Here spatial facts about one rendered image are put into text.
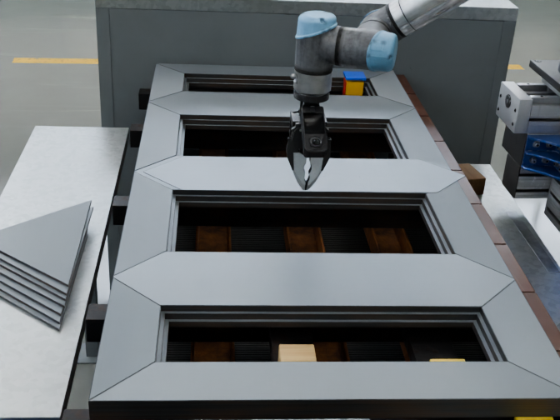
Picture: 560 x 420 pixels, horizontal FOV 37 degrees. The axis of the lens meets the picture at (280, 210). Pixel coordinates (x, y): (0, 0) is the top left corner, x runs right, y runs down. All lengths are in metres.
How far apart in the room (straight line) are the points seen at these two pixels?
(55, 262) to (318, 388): 0.66
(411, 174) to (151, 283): 0.74
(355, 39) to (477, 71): 1.24
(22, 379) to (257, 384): 0.42
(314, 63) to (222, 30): 1.05
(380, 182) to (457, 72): 0.94
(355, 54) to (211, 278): 0.50
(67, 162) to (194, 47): 0.65
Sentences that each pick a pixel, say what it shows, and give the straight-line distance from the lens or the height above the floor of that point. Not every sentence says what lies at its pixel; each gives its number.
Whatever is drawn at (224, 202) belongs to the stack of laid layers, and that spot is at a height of 0.83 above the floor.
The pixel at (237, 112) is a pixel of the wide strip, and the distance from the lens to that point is 2.28.
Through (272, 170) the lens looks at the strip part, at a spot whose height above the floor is 0.85.
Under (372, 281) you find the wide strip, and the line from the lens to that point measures 1.56.
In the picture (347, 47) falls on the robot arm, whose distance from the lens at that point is 1.61.
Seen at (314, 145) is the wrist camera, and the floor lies 1.04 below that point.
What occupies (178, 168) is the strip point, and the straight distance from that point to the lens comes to 1.94.
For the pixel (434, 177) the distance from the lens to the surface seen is 1.99.
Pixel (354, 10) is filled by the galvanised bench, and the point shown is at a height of 1.03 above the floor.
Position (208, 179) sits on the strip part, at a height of 0.85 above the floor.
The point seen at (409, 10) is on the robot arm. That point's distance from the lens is 1.71.
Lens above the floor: 1.67
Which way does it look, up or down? 28 degrees down
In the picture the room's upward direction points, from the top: 3 degrees clockwise
